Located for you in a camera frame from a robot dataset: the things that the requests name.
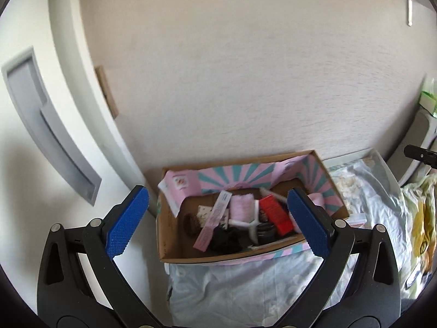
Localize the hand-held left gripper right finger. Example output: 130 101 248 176
287 186 401 328

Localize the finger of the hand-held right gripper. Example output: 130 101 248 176
404 144 437 169

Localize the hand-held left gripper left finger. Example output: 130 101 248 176
36 184 161 328

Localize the small red and white box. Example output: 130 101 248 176
258 194 295 236

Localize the black round jar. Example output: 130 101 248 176
256 222 278 243

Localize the pink striped cardboard box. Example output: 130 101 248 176
155 149 350 263

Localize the large white plastic clip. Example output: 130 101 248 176
228 187 289 243

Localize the brown hair scrunchie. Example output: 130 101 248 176
182 213 202 236

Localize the pink fluffy cloth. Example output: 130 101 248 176
229 193 257 222

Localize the printed tissue pack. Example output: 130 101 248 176
198 205 230 229

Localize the black socks bundle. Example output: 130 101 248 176
209 227 244 251

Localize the long pink carton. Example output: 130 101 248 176
193 191 233 251

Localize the white curved furniture part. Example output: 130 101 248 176
386 109 437 188

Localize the green packet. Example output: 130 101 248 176
419 77 437 117

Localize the floral bedsheet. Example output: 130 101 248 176
399 174 437 298

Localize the light blue cloth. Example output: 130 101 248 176
167 157 410 328

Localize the white cabinet door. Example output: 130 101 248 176
0 0 171 328

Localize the grey recessed door handle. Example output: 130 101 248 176
2 46 103 207

